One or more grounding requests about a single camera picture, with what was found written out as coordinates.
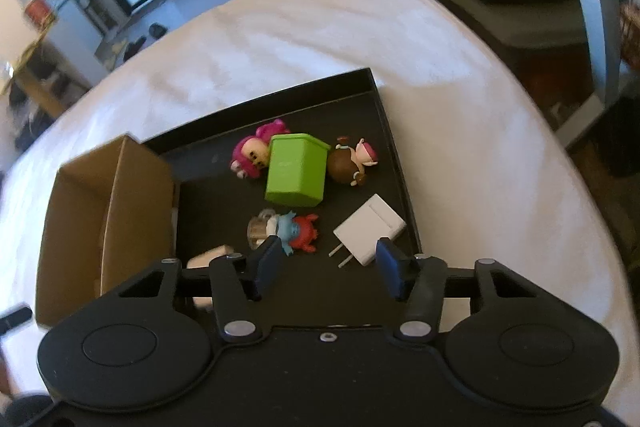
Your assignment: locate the blue smurf beer mug figurine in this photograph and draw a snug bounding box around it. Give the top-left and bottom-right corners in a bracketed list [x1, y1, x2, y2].
[246, 208, 319, 256]

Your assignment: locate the white wall charger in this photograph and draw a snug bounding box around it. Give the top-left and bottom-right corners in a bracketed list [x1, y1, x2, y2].
[329, 194, 406, 268]

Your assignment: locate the green plastic hexagonal cup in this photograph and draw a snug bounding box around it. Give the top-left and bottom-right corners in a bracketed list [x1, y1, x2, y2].
[265, 133, 331, 207]

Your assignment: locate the pink monster figurine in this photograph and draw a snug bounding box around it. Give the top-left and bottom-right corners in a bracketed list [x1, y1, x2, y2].
[230, 118, 290, 179]

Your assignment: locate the brown cardboard box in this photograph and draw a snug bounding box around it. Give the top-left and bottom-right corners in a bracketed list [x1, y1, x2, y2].
[35, 134, 177, 327]

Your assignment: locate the brown haired doll figurine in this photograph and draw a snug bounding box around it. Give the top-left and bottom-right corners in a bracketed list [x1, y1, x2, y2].
[326, 136, 378, 186]

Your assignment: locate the black shallow tray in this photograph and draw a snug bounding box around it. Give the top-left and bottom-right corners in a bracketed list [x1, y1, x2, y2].
[148, 69, 420, 326]

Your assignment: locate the round yellow side table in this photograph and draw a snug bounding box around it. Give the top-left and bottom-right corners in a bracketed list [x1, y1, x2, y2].
[1, 20, 93, 120]

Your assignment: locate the red tin box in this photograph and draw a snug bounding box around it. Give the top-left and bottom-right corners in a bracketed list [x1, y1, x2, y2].
[24, 0, 54, 28]

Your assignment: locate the grey metal chair leg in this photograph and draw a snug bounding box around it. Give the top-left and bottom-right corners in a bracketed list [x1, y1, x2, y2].
[555, 0, 620, 148]

